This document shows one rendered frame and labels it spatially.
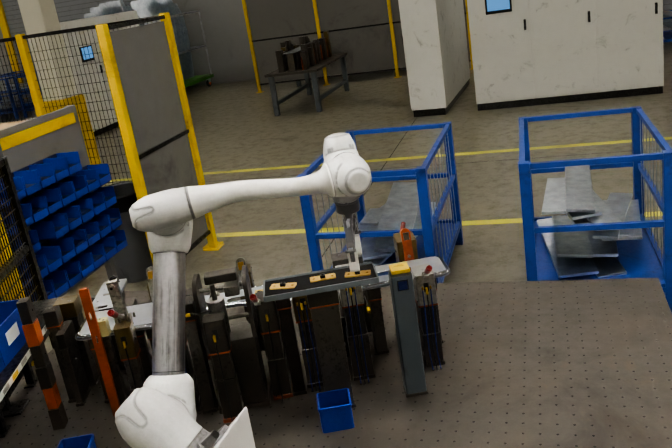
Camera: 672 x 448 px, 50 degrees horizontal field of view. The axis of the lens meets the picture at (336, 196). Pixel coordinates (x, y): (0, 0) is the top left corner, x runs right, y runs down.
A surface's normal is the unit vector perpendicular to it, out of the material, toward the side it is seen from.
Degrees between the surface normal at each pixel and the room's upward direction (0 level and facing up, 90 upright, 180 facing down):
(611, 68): 90
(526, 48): 90
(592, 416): 0
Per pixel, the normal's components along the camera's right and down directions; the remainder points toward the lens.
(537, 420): -0.15, -0.94
